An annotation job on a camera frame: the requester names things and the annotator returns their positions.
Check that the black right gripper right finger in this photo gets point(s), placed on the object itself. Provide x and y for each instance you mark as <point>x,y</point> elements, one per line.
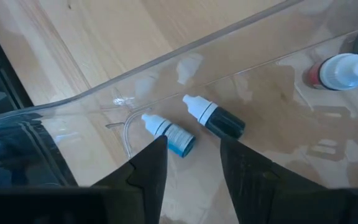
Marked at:
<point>247,174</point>

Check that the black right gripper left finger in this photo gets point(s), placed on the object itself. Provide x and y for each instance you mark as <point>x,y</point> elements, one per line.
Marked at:
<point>151,168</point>

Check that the small blue food coloring bottle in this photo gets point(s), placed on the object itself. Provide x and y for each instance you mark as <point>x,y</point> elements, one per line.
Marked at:
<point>176,140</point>

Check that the clear plastic tray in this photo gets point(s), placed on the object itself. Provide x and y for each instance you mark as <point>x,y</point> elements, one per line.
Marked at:
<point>259,124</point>

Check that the small black food coloring bottle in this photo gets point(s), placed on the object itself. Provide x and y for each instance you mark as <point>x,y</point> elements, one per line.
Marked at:
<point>222,121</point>

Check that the dark red bottle white cap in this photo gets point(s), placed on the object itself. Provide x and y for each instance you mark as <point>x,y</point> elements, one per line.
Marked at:
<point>343,73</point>

